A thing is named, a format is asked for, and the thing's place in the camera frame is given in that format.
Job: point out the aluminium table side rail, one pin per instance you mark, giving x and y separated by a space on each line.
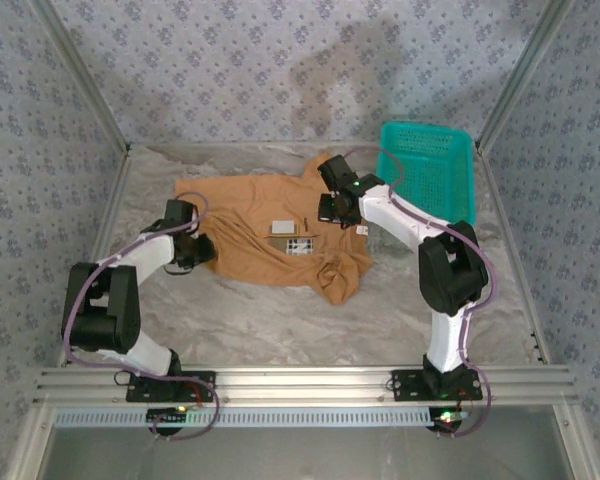
120 175
496 210

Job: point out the small black controller board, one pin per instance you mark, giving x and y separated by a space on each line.
447 420
167 417

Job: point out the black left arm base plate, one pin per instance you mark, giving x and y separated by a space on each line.
200 385

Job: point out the teal plastic basket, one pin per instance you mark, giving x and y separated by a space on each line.
430 170

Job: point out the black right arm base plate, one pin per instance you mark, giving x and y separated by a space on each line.
410 387

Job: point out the tan t-shirt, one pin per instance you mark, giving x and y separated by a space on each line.
250 205

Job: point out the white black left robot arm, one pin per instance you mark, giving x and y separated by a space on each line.
150 255

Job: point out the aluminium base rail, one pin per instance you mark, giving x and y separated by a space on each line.
305 385

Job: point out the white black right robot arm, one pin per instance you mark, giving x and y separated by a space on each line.
400 215

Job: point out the aluminium frame post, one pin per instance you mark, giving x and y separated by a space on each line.
516 75
90 75

